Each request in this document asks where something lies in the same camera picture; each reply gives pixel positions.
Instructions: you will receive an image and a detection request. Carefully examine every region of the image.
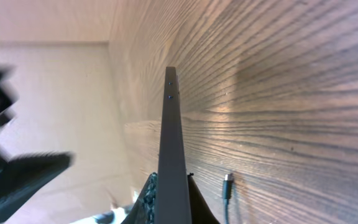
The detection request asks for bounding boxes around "black charger cable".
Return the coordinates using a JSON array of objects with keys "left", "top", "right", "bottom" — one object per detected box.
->
[{"left": 221, "top": 173, "right": 234, "bottom": 224}]

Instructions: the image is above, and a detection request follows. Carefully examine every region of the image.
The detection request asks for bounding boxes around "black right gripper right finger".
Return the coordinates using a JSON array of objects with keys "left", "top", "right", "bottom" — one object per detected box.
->
[{"left": 187, "top": 173, "right": 219, "bottom": 224}]

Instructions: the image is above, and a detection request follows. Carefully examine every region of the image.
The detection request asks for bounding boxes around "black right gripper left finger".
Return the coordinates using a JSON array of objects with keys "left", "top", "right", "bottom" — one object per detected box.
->
[{"left": 121, "top": 172, "right": 158, "bottom": 224}]

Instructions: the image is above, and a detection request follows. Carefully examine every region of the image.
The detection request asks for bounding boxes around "Samsung Galaxy smartphone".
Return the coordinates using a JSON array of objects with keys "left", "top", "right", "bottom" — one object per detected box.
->
[{"left": 155, "top": 67, "right": 192, "bottom": 224}]

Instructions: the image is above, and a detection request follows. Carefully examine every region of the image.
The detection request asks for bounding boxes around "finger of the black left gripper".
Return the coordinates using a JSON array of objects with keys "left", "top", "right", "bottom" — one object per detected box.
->
[{"left": 0, "top": 152, "right": 73, "bottom": 223}]

